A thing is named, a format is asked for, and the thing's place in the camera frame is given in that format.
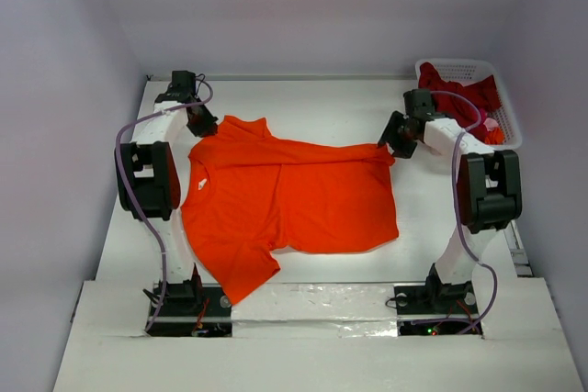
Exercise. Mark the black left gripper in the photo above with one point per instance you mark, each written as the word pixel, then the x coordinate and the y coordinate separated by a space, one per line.
pixel 208 128

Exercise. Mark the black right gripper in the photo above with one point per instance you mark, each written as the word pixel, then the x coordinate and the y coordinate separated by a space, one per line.
pixel 395 136

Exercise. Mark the orange t shirt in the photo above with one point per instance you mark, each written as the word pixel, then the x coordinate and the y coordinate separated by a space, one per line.
pixel 251 193

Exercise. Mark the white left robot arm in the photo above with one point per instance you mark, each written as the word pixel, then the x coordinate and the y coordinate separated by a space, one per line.
pixel 148 181

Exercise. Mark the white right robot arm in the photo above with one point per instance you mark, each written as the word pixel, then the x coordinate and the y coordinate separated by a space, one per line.
pixel 487 197

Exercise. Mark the white plastic basket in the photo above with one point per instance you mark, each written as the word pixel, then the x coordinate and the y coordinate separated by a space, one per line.
pixel 468 71

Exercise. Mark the pink cloth in basket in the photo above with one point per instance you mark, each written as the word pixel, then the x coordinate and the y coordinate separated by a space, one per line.
pixel 482 123

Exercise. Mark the dark red t shirt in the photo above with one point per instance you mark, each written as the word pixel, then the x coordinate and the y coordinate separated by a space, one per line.
pixel 457 100

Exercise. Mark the small orange cloth in basket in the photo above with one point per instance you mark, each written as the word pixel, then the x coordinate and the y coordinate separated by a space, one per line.
pixel 495 137

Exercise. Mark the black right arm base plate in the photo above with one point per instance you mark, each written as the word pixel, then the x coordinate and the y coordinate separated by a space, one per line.
pixel 428 310

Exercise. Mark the metal rail right table edge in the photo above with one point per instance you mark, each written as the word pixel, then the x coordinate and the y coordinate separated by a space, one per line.
pixel 517 251

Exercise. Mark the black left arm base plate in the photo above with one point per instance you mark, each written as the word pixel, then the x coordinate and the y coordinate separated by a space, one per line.
pixel 187 313

